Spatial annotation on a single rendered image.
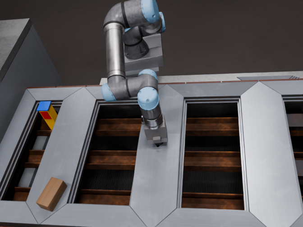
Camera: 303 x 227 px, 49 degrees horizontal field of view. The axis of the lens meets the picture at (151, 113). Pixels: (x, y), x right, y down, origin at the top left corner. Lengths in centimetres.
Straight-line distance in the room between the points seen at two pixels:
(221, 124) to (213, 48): 156
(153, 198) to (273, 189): 45
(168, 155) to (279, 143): 46
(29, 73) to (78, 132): 60
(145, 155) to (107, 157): 34
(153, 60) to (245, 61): 124
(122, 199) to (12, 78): 87
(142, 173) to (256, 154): 47
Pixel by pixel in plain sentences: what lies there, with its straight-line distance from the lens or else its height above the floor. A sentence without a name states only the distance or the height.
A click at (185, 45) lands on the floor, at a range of 324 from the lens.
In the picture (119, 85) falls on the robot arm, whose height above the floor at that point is 117.
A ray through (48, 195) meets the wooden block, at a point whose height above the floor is 91.
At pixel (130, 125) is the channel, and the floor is 68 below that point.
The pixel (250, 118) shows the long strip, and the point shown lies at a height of 86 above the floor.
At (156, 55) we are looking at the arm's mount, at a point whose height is 77.
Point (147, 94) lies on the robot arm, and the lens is 118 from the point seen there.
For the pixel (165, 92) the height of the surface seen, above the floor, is 86.
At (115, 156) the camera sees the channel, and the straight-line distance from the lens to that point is 168.
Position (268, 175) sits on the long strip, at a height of 86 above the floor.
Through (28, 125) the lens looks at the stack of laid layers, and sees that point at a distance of 177.
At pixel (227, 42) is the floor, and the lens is 324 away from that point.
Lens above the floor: 205
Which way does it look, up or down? 50 degrees down
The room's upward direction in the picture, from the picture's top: 14 degrees counter-clockwise
